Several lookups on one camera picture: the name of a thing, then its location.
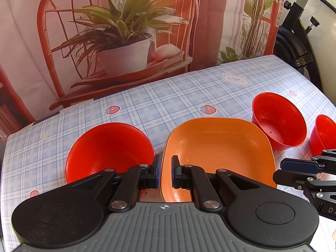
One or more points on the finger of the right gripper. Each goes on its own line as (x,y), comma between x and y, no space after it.
(302,165)
(304,181)

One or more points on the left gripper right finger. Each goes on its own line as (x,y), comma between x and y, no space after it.
(196,180)

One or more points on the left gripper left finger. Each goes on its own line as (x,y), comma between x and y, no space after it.
(128,186)

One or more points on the red plastic bowl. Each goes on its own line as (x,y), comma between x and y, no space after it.
(280,120)
(113,145)
(323,135)

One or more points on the orange square plate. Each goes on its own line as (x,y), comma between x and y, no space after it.
(212,143)

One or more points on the blue plaid bed sheet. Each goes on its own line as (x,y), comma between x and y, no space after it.
(35,157)

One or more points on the black exercise bike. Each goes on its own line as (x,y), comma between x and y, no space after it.
(292,42)

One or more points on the printed room scene backdrop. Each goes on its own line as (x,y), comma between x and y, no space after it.
(56,53)

